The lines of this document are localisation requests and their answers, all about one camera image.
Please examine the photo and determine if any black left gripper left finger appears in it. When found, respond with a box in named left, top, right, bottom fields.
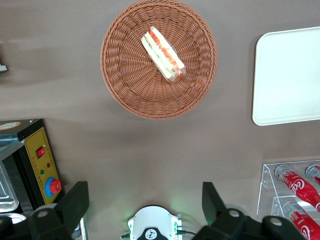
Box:
left=28, top=181, right=90, bottom=240

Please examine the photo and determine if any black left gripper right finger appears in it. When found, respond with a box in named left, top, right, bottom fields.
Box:
left=191, top=181, right=263, bottom=240

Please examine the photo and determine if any triangle sandwich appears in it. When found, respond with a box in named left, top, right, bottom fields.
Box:
left=140, top=25, right=187, bottom=85

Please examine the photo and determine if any round brown wicker basket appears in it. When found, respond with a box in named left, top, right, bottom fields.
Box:
left=100, top=0, right=218, bottom=121

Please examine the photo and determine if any cream plastic tray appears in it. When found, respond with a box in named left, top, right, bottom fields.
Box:
left=251, top=26, right=320, bottom=127

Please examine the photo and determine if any steel warmer pan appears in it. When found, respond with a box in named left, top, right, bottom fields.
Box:
left=0, top=212, right=27, bottom=226
left=0, top=159, right=20, bottom=214

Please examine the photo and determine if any clear acrylic bottle rack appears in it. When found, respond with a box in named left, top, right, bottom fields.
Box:
left=256, top=159, right=320, bottom=240

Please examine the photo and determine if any black food warmer machine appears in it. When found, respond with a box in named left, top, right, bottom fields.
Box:
left=0, top=118, right=66, bottom=240

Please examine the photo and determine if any red cola bottle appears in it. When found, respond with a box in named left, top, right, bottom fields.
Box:
left=305, top=164, right=320, bottom=186
left=282, top=200, right=317, bottom=240
left=274, top=164, right=320, bottom=213

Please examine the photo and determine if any black cable at arm base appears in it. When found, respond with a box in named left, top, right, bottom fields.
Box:
left=179, top=229, right=199, bottom=238

